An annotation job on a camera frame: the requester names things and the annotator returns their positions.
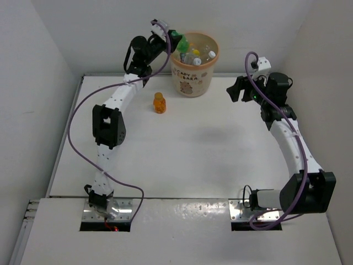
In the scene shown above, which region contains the orange juice bottle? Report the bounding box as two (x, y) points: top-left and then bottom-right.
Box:
(153, 92), (166, 114)

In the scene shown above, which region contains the metal base plate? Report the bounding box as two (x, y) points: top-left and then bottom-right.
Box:
(82, 198), (132, 222)
(228, 199), (280, 222)

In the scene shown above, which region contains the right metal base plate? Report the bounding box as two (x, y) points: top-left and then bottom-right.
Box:
(228, 199), (280, 222)

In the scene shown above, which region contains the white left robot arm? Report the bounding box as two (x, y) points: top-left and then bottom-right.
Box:
(88, 32), (168, 216)

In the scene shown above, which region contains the yellow cap small bottle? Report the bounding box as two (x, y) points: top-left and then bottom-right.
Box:
(189, 43), (200, 57)

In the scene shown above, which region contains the clear bottle blue label tall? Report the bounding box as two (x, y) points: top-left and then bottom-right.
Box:
(202, 46), (216, 61)

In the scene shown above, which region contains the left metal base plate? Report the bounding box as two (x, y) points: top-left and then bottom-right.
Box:
(82, 198), (132, 222)

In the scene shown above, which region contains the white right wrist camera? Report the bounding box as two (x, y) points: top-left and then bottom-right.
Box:
(250, 57), (271, 79)

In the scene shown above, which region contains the green plastic bottle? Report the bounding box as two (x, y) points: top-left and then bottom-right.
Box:
(172, 31), (190, 53)

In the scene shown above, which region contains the blue label Pocari bottle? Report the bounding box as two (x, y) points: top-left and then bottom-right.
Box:
(179, 52), (187, 63)

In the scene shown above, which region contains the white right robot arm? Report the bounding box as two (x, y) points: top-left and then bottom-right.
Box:
(226, 72), (336, 214)

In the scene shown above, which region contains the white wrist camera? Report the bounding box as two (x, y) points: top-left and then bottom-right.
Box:
(250, 57), (271, 79)
(151, 19), (170, 41)

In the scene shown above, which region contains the clear bottle orange blue label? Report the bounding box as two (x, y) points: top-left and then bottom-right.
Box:
(184, 53), (202, 66)

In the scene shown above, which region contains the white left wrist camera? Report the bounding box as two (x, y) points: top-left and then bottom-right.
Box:
(151, 19), (170, 41)

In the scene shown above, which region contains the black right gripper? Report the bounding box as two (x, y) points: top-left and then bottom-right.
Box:
(227, 71), (270, 107)

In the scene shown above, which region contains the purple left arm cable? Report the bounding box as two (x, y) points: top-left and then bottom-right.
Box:
(67, 19), (145, 223)

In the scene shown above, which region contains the beige capybara plastic bin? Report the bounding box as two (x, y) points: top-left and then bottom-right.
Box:
(171, 32), (219, 97)

